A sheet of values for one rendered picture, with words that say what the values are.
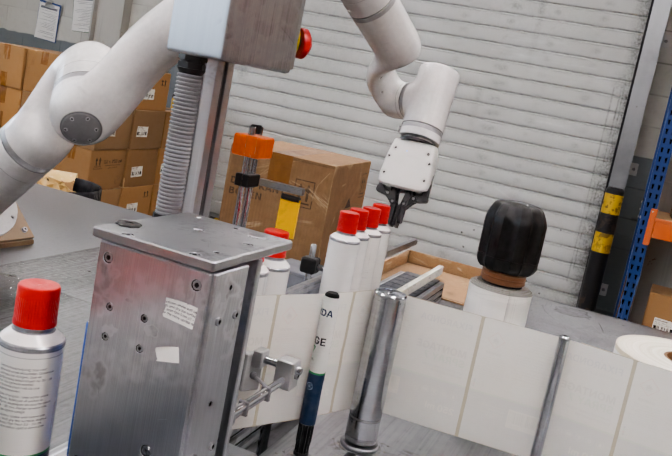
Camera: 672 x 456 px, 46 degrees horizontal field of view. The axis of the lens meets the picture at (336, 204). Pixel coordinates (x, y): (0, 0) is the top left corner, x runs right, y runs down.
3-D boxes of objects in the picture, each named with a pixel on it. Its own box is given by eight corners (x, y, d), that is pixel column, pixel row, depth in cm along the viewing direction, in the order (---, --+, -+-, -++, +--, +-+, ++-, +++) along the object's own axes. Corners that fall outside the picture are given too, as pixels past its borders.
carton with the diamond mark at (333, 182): (311, 290, 166) (336, 166, 162) (210, 263, 172) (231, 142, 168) (350, 267, 195) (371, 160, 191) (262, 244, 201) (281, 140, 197)
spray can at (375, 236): (358, 324, 138) (381, 212, 135) (331, 316, 140) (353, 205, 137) (368, 318, 143) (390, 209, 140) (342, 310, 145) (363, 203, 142)
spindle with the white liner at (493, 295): (497, 434, 103) (550, 213, 98) (432, 412, 106) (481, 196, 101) (509, 412, 111) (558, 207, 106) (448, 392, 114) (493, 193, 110)
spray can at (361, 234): (345, 330, 133) (369, 214, 130) (317, 322, 135) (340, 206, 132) (355, 324, 138) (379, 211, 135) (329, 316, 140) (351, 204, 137)
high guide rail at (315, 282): (155, 358, 88) (157, 346, 88) (147, 354, 88) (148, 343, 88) (416, 244, 188) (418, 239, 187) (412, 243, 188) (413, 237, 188)
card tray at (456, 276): (473, 308, 186) (476, 292, 185) (371, 279, 195) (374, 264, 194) (495, 287, 213) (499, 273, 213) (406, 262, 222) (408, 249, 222)
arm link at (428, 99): (390, 119, 156) (429, 121, 150) (409, 59, 159) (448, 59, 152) (412, 136, 162) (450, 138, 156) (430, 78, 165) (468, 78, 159)
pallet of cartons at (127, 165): (72, 258, 458) (101, 63, 441) (-42, 224, 483) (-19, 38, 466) (177, 234, 571) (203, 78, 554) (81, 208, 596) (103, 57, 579)
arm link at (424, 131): (395, 117, 154) (391, 131, 153) (439, 126, 151) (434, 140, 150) (404, 132, 161) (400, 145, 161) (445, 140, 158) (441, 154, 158)
